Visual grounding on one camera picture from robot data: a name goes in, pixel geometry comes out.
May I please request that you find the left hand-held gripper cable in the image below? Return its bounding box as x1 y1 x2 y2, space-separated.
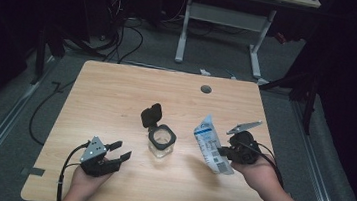
55 138 92 201

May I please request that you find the hand-held gripper cable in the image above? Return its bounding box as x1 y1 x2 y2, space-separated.
55 138 92 201
251 142 289 190

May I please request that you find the black floor cable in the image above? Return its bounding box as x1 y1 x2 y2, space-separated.
26 77 76 149

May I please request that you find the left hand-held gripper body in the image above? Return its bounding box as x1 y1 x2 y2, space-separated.
77 134 126 180

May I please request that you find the grey tape strip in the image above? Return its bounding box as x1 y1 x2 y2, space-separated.
20 165 47 179

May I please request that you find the black stand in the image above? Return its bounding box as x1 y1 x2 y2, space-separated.
29 24 69 88
253 63 321 137

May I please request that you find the white-framed desk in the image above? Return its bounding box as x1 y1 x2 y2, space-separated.
172 0 323 87

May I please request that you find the glass jar with black lid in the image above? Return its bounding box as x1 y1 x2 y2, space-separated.
135 101 181 161

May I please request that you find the bundle of black cables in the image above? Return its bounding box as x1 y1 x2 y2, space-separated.
101 0 149 67

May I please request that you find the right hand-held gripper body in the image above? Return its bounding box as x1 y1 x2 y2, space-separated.
222 117 267 167

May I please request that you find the white printed bag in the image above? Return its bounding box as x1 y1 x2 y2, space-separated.
189 112 241 177

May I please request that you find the person's left hand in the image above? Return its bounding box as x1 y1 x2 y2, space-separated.
67 164 115 201

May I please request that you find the person's right hand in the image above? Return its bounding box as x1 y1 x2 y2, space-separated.
227 150 288 197

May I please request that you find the right hand-held gripper cable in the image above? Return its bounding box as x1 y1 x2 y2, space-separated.
251 142 289 190

